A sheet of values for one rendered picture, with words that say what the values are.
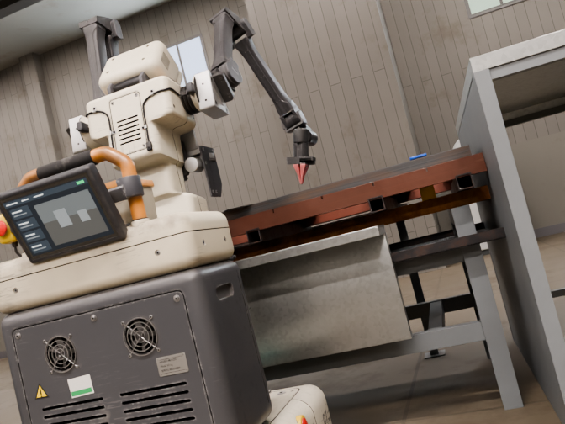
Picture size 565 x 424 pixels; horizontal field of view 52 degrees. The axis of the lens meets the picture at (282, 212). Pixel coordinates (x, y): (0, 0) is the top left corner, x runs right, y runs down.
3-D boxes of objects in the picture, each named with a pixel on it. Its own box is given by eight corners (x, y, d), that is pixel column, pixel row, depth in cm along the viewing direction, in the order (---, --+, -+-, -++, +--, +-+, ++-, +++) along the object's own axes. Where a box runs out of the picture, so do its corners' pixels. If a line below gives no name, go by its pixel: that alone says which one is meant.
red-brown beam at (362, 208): (162, 264, 299) (160, 253, 300) (467, 186, 260) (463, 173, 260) (154, 266, 291) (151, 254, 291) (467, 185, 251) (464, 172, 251)
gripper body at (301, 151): (290, 163, 221) (289, 144, 221) (316, 162, 218) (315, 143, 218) (286, 162, 214) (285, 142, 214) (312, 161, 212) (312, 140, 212)
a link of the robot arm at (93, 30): (71, 13, 199) (96, 3, 196) (97, 31, 212) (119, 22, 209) (87, 134, 189) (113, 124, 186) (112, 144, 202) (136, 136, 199)
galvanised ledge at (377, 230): (60, 313, 225) (58, 305, 225) (385, 232, 192) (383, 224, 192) (23, 322, 205) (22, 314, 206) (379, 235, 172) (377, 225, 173)
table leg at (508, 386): (503, 404, 193) (450, 209, 197) (521, 400, 191) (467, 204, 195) (504, 410, 187) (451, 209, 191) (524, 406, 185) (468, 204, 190)
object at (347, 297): (79, 401, 223) (60, 313, 225) (412, 336, 189) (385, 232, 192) (72, 405, 219) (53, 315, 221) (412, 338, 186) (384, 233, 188)
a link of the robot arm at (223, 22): (204, 13, 206) (226, -3, 202) (229, 39, 215) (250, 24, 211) (201, 88, 177) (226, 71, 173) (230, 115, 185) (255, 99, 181)
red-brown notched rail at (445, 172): (68, 280, 228) (65, 266, 229) (486, 171, 187) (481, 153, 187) (61, 281, 224) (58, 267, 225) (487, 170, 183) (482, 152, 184)
